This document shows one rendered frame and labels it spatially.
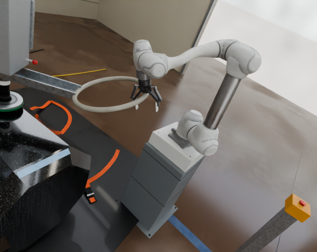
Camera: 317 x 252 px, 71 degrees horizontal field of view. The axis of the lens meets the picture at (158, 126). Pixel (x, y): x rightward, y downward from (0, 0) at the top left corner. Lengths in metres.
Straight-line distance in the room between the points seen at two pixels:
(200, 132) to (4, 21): 1.26
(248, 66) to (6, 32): 1.27
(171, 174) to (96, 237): 0.84
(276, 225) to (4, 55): 1.96
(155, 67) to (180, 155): 0.82
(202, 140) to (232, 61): 0.54
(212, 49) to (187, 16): 4.78
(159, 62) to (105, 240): 1.57
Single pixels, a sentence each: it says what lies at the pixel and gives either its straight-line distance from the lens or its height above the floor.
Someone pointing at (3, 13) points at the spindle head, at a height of 1.49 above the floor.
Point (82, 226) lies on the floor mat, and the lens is 2.17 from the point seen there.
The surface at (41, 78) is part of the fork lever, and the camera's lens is 1.66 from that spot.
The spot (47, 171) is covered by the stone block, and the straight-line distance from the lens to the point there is 1.47.
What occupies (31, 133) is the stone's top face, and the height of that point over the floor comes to 0.85.
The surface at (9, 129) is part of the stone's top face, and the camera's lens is 1.63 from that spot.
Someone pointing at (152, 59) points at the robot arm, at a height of 1.57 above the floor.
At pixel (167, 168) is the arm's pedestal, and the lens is 1.76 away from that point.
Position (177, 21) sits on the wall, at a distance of 6.32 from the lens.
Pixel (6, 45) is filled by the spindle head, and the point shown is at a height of 1.33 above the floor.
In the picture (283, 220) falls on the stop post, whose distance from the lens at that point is 1.79.
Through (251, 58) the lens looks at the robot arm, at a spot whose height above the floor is 1.72.
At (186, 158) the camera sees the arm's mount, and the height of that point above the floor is 0.91.
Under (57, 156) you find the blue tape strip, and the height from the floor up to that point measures 0.83.
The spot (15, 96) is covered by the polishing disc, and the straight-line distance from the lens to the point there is 1.83.
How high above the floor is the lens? 1.90
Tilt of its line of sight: 32 degrees down
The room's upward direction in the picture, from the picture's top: 24 degrees clockwise
